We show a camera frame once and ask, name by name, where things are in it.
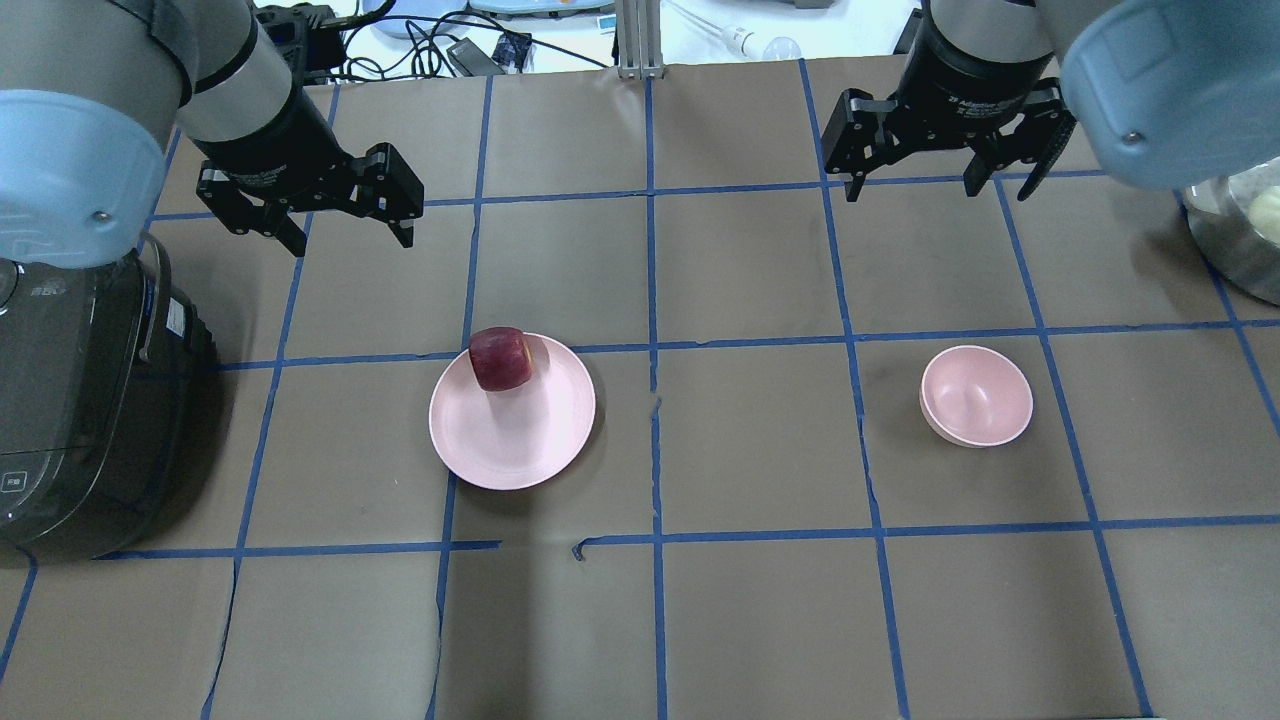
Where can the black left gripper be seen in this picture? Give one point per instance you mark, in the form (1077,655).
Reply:
(275,140)

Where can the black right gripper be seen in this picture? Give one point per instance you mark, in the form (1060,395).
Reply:
(968,72)

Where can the red apple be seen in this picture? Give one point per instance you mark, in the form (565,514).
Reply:
(501,358)

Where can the pink bowl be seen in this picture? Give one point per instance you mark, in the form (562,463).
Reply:
(975,397)

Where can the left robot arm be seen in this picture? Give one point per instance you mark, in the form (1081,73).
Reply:
(92,92)

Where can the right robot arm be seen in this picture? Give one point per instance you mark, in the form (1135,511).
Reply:
(1168,93)

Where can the light blue plate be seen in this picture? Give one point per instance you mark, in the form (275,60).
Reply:
(424,14)

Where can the pink plate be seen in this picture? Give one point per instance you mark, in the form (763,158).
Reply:
(514,439)

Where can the black power adapter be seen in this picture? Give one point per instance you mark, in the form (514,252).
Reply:
(468,60)

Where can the light bulb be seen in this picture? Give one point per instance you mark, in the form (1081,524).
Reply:
(754,46)

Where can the dark grey rice cooker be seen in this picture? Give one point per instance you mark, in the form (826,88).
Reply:
(97,366)

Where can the steel pot with bun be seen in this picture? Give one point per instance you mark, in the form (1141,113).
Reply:
(1234,221)

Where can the aluminium frame post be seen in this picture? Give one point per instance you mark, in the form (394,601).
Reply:
(637,39)

